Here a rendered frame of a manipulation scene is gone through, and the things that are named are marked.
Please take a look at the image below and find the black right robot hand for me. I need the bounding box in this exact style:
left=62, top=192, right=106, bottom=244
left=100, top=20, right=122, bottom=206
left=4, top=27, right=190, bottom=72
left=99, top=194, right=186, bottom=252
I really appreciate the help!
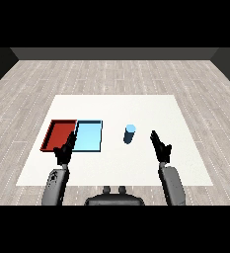
left=149, top=129, right=173, bottom=164

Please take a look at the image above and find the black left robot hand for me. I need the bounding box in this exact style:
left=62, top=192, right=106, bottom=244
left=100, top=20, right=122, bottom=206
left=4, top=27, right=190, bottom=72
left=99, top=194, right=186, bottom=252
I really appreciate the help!
left=52, top=130, right=78, bottom=167

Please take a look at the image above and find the red shallow open box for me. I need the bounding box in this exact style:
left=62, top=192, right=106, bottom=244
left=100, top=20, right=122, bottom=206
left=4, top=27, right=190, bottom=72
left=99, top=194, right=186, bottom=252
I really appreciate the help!
left=39, top=119, right=78, bottom=153

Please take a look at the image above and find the light blue shallow open box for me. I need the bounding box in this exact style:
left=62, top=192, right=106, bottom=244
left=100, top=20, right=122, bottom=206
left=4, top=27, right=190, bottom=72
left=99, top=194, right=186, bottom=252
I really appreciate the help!
left=71, top=120, right=104, bottom=153

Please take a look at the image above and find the small blue can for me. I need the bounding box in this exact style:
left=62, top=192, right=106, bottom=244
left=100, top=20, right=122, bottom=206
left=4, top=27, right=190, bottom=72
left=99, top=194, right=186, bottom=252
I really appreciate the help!
left=122, top=124, right=137, bottom=145

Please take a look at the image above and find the dark grey robot body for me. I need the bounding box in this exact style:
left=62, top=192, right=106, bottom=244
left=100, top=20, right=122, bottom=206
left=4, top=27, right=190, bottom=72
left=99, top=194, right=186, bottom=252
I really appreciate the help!
left=84, top=186, right=145, bottom=207

